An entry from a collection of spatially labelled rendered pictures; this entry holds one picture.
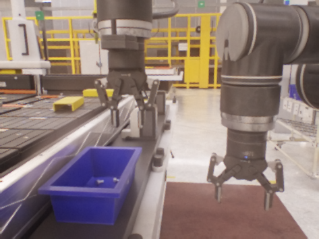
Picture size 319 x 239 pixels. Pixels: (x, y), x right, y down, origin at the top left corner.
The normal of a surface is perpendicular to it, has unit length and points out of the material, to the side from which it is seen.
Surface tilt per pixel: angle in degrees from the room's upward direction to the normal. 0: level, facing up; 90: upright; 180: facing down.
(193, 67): 90
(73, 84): 90
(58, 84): 90
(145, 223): 0
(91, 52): 90
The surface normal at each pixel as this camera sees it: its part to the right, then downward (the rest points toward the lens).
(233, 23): -0.97, 0.05
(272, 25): 0.23, 0.03
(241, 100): -0.51, 0.17
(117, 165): -0.10, 0.11
